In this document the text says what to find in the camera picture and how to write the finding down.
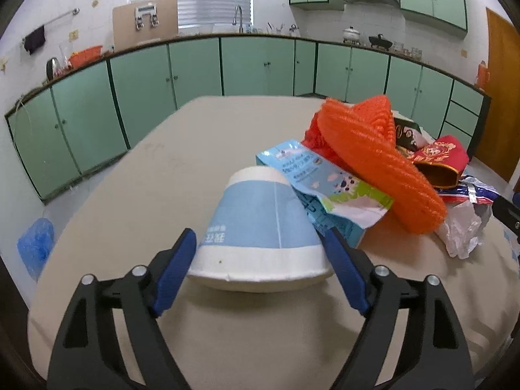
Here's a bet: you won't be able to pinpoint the blue red silver wrapper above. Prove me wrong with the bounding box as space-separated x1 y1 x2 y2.
437 175 500 205

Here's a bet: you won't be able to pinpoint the white cooking pot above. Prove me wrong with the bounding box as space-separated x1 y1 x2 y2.
343 26 361 45

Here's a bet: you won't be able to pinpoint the red gold packet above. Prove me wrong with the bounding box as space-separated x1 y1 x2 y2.
409 135 469 189

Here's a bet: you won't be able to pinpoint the orange thermos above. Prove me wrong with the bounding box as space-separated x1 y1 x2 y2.
475 60 490 90

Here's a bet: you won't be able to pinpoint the wooden door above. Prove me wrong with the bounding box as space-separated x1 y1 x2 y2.
476 9 519 181

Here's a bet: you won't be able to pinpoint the wall towel rail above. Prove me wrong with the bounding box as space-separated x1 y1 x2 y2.
21 7 80 43

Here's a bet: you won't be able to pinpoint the blue plastic bag on floor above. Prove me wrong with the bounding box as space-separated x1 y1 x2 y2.
17 217 55 281

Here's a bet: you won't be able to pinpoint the steel kettle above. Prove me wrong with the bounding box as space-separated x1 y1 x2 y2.
46 57 61 82

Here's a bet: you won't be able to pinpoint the chrome sink faucet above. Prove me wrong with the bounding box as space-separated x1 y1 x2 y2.
232 5 244 33

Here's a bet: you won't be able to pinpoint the orange foam fruit net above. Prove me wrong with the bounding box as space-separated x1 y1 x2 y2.
301 95 447 234

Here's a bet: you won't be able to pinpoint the crumpled white plastic bag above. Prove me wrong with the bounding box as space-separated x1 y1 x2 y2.
435 201 492 260

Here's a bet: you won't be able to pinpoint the green lower kitchen cabinets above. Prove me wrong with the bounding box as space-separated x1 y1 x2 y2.
5 35 491 202

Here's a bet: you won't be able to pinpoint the black wok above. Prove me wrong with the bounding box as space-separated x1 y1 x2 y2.
369 33 393 51

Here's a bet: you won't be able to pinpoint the beige tablecloth with blue trim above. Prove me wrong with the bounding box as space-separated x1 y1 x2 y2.
27 97 519 389

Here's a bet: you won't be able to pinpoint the dark green white snack bag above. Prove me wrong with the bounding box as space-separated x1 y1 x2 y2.
394 117 425 151

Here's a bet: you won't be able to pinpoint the cardboard sheet with picture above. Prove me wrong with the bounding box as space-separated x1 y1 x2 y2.
112 0 179 52

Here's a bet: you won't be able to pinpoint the dark hanging towel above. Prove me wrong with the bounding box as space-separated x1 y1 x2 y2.
24 25 46 55

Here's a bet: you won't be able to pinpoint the blue white paper cup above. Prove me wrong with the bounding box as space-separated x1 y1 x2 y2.
188 165 332 293

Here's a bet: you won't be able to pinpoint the orange basin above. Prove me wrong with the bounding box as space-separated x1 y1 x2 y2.
69 45 102 69

